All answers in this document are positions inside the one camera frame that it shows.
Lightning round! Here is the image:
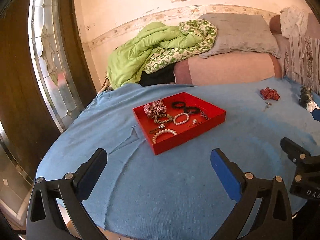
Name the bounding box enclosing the black fuzzy hair tie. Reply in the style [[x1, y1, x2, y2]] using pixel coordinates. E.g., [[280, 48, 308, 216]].
[[183, 106, 201, 115]]

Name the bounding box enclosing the leopard print hair tie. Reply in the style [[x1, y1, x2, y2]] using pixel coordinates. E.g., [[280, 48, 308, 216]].
[[153, 113, 174, 125]]

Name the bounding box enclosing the red plaid scrunchie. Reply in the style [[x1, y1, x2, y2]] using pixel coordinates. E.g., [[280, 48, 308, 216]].
[[143, 99, 167, 119]]

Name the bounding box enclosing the white flower hair clip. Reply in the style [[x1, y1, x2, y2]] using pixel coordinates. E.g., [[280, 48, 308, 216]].
[[306, 100, 320, 113]]

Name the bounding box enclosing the red polka dot bow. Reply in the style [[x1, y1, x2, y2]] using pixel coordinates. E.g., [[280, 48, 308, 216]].
[[260, 87, 280, 101]]

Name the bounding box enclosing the striped floral pillow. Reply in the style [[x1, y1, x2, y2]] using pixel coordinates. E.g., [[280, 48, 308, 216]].
[[284, 36, 320, 95]]

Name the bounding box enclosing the blue bed blanket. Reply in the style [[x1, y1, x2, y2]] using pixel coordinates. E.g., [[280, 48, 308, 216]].
[[36, 78, 319, 239]]

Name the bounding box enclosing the pink rhinestone hair clip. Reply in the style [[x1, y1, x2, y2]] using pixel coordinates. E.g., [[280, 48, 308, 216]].
[[200, 110, 209, 120]]

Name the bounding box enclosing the pink bolster cushion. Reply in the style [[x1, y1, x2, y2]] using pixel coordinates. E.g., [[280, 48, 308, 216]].
[[174, 51, 283, 86]]

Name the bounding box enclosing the wooden door with glass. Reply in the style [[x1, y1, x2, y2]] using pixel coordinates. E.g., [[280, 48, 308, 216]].
[[0, 0, 98, 235]]

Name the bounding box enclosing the white patterned cloth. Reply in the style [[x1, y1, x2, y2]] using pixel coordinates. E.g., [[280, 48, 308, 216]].
[[280, 5, 309, 38]]

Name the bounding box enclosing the red tray box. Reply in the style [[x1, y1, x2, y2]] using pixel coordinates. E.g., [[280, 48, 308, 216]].
[[133, 92, 226, 155]]

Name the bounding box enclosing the grey pillow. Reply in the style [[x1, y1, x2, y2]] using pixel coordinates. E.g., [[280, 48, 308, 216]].
[[200, 13, 281, 59]]

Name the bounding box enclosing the black garment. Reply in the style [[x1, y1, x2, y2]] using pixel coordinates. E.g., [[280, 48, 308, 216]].
[[139, 64, 175, 87]]

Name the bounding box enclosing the green quilted comforter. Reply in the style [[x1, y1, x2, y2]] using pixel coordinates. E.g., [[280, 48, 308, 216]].
[[106, 19, 217, 89]]

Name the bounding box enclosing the white pearl bracelet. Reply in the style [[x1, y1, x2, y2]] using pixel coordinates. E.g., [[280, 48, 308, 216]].
[[173, 112, 190, 126], [151, 128, 179, 145]]

